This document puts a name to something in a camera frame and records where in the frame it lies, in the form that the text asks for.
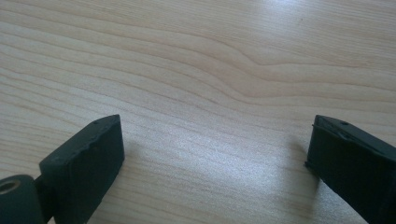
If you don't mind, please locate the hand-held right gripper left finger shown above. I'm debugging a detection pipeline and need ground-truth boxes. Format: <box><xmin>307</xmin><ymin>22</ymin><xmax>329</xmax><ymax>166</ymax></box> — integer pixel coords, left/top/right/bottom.
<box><xmin>38</xmin><ymin>114</ymin><xmax>126</xmax><ymax>224</ymax></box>

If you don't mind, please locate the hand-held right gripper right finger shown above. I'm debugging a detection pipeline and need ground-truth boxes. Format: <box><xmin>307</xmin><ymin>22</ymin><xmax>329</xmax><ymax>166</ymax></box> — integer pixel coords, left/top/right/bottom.
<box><xmin>304</xmin><ymin>114</ymin><xmax>396</xmax><ymax>224</ymax></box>

